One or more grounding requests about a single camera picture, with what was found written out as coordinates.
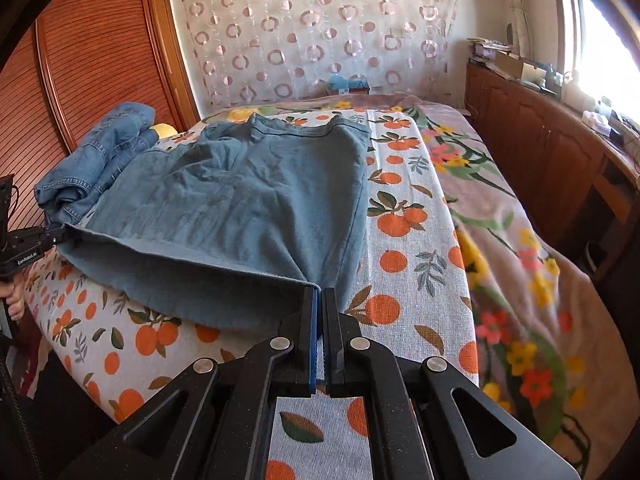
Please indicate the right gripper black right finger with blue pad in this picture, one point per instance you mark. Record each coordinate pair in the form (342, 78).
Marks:
(392, 389)

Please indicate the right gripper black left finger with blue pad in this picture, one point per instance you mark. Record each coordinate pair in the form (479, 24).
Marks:
(282, 365)

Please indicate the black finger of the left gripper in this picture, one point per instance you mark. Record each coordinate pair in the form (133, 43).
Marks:
(54, 235)

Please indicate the grey-blue denim shorts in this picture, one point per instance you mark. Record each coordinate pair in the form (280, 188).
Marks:
(230, 230)

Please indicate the person's left hand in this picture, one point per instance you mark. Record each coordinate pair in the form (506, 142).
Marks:
(13, 294)

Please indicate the orange print white blanket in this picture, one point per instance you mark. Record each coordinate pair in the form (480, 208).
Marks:
(104, 354)

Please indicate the folded blue jeans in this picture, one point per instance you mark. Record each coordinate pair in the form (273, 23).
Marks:
(69, 190)

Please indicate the yellow plush toy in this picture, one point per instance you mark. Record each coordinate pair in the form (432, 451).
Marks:
(164, 131)

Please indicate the pink floral bedspread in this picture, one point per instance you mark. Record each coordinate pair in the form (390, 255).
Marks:
(547, 350)

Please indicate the brown louvered wooden wardrobe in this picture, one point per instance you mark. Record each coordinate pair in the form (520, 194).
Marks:
(74, 63)

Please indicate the blue item on box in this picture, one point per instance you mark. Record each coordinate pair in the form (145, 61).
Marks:
(337, 84)

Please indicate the brown wooden side cabinet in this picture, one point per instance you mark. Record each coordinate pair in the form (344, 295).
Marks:
(579, 191)

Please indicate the sheer circle pattern curtain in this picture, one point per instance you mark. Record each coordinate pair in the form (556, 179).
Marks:
(253, 52)

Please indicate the cardboard box on cabinet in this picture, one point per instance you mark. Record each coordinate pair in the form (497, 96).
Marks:
(519, 68)

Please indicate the white bottle by window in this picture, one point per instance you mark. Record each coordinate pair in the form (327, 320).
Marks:
(576, 98)

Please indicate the stack of papers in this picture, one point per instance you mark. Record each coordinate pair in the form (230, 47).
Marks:
(487, 48)

